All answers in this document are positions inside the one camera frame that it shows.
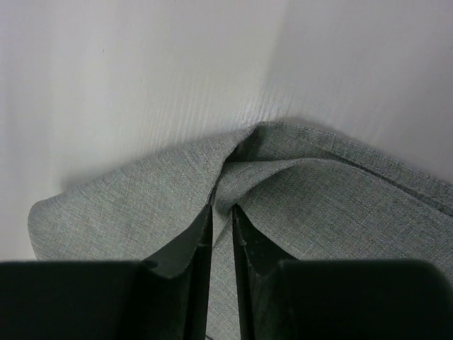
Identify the grey cloth napkin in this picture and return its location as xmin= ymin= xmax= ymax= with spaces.
xmin=28 ymin=122 xmax=452 ymax=339

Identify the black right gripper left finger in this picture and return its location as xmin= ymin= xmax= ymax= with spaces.
xmin=1 ymin=206 xmax=212 ymax=339

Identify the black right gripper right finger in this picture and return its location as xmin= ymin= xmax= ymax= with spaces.
xmin=232 ymin=206 xmax=452 ymax=339

